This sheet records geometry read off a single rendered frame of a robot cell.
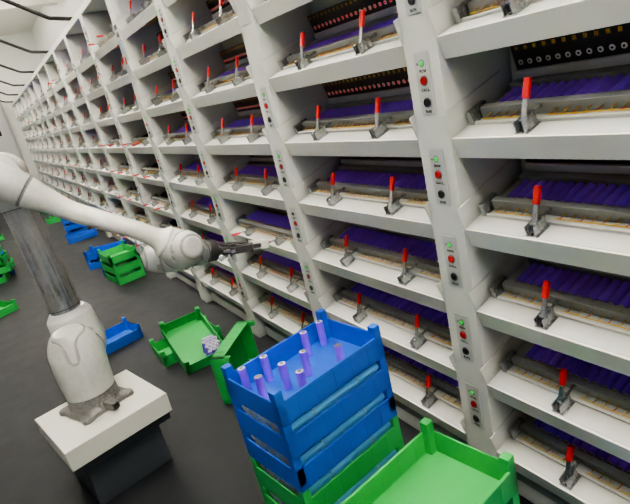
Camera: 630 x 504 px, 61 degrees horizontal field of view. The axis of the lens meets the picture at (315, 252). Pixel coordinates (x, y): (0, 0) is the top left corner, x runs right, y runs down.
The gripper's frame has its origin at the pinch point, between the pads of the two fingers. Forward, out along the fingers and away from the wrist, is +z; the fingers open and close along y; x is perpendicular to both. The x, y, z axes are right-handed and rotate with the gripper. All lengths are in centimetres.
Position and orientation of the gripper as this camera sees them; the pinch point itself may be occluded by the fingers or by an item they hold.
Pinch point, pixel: (258, 244)
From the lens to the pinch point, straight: 195.6
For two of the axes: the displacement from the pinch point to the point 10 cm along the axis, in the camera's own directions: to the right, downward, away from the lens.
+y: 5.3, 1.6, -8.4
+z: 8.5, -1.3, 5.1
